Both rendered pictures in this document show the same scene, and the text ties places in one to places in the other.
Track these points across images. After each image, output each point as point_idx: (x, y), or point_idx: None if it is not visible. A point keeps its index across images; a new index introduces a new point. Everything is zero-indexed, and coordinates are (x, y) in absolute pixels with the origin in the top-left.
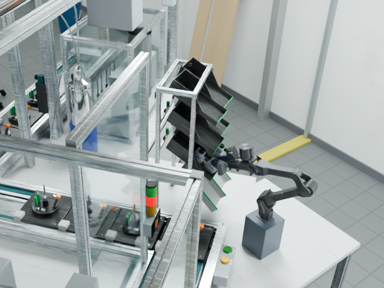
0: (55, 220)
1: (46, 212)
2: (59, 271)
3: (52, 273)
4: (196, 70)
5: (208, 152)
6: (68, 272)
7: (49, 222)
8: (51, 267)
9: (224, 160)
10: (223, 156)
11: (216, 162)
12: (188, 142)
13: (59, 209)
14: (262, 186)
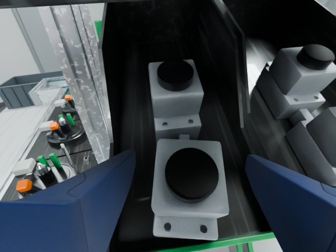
0: (57, 120)
1: (62, 110)
2: (5, 166)
3: (2, 163)
4: None
5: (276, 134)
6: (1, 174)
7: (54, 118)
8: (13, 158)
9: (288, 245)
10: (298, 185)
11: (64, 185)
12: (208, 58)
13: (77, 114)
14: None
